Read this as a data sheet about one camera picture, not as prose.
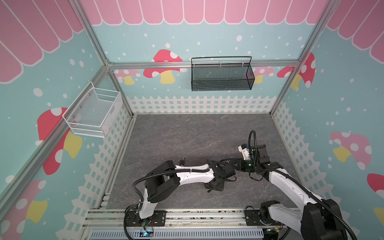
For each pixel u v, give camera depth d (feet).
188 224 2.42
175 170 1.62
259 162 2.16
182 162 3.09
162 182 1.61
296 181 1.65
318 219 1.32
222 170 2.20
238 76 3.09
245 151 2.59
